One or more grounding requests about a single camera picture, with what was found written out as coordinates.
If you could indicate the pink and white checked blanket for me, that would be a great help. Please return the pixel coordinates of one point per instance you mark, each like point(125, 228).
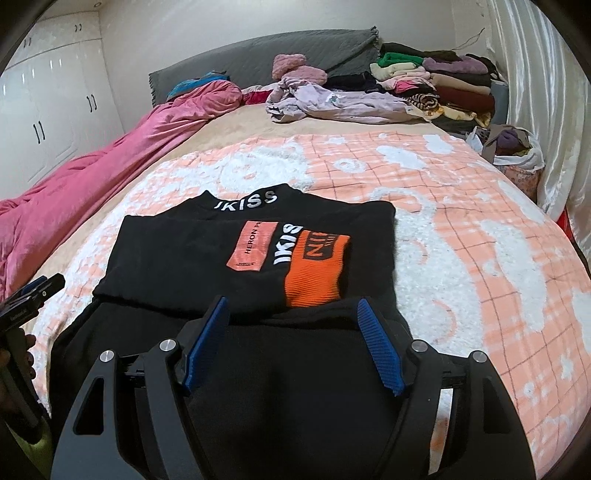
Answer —
point(461, 277)

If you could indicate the pink quilt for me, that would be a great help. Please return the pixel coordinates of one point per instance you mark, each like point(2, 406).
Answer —
point(92, 184)

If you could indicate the black sweater with orange cuffs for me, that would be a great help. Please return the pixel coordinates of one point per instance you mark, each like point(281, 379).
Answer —
point(184, 258)

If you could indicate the blue cloth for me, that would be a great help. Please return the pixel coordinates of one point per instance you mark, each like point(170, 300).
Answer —
point(194, 85)

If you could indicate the lilac crumpled garment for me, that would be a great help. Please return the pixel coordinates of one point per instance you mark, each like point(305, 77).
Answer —
point(341, 104)

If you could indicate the white bag of clothes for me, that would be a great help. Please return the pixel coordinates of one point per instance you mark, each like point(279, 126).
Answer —
point(512, 145)

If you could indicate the grey padded headboard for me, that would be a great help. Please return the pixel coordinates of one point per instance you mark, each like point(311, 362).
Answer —
point(258, 60)

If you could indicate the pink fluffy cushion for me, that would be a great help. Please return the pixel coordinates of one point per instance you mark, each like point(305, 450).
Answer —
point(298, 69)

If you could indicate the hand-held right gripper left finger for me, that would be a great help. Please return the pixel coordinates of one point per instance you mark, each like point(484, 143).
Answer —
point(205, 344)

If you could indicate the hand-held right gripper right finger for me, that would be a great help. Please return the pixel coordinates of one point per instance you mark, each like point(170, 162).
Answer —
point(381, 348)

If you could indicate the white satin curtain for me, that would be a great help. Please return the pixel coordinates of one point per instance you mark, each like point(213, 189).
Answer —
point(545, 101)

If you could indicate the person's left hand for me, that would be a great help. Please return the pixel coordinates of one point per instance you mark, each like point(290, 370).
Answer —
point(28, 357)

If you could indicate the pile of folded clothes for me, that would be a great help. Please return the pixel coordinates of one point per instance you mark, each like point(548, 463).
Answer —
point(452, 87)

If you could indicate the red cloth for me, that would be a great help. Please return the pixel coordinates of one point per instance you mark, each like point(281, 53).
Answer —
point(258, 97)

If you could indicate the white wardrobe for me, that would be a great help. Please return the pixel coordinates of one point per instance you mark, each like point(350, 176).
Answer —
point(51, 101)

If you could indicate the beige bed sheet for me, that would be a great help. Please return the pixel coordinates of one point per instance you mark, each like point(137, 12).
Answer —
point(240, 125)

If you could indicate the green garment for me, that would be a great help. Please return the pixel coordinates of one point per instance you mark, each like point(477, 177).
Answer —
point(44, 450)

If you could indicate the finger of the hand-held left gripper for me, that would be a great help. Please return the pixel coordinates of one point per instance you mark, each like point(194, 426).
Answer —
point(44, 286)

